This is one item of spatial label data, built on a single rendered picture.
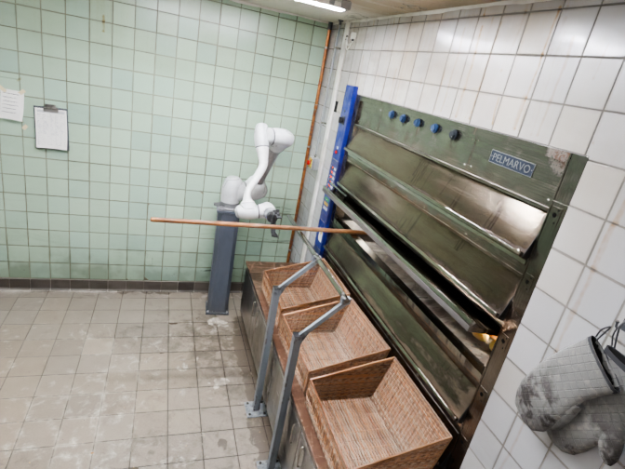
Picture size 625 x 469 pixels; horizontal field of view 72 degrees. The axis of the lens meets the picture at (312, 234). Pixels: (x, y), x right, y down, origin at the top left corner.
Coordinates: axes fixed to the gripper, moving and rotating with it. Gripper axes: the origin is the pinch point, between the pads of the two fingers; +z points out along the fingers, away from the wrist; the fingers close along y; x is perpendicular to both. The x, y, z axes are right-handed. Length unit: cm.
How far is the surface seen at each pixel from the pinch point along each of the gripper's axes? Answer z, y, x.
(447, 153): 82, -76, -55
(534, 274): 153, -48, -54
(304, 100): -121, -75, -40
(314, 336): 39, 60, -26
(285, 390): 89, 58, 6
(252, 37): -121, -116, 13
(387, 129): 16, -75, -54
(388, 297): 67, 14, -55
